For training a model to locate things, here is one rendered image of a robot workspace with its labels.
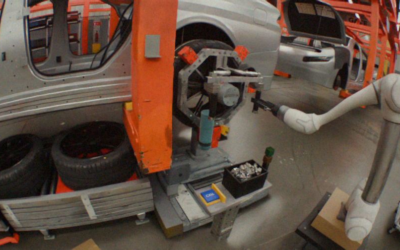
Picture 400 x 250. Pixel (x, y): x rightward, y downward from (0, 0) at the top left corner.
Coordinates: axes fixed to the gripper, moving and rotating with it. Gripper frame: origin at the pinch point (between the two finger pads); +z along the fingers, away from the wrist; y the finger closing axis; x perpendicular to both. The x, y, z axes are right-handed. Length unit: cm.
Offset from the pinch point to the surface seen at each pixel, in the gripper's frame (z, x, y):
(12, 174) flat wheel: 18, -33, -163
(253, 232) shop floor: -40, -83, -13
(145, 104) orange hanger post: -6, 6, -72
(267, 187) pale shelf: -36, -38, -15
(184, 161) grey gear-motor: 12, -43, -44
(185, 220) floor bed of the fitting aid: -11, -75, -53
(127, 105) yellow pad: 46, -12, -74
